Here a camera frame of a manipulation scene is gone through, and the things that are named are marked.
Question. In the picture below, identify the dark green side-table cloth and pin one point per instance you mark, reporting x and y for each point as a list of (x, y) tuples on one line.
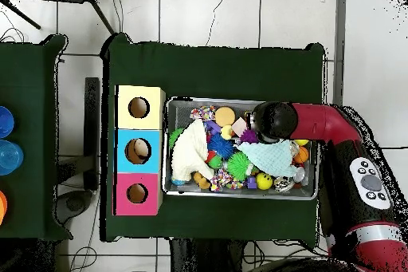
[(32, 93)]

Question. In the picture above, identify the orange plastic cup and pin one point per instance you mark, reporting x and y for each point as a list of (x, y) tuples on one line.
[(2, 207)]

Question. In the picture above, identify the dark green table cloth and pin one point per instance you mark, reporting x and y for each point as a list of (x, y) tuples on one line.
[(217, 71)]

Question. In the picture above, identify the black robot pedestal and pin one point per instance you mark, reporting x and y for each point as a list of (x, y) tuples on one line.
[(210, 259)]

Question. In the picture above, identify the orange round disc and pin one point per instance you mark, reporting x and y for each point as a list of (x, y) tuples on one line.
[(225, 116)]

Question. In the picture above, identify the purple spiky ball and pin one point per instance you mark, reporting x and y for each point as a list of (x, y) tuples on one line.
[(248, 137)]

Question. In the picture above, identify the clear mesh bin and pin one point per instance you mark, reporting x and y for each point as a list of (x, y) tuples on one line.
[(182, 111)]

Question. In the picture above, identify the wooden cube block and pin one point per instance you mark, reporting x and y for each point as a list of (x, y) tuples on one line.
[(240, 126)]

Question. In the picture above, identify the light blue plastic cup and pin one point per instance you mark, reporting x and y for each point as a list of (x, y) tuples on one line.
[(9, 157)]

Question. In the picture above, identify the yellow ball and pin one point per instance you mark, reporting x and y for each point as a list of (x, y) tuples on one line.
[(301, 142)]

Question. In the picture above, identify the blue spiky ball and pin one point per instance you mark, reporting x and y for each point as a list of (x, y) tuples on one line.
[(221, 145)]

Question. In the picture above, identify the mint green cloth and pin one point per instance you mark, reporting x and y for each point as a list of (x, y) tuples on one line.
[(274, 159)]

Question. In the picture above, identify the wooden three-hole sorting box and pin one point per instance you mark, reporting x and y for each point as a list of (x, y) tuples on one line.
[(127, 151)]

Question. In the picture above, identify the dark blue plastic cup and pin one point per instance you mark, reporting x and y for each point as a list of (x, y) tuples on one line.
[(5, 122)]

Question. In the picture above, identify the cream knitted cloth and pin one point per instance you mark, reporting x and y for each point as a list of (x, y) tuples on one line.
[(191, 151)]

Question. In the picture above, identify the green spiky ball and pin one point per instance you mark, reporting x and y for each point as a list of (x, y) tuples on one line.
[(174, 138), (239, 165)]

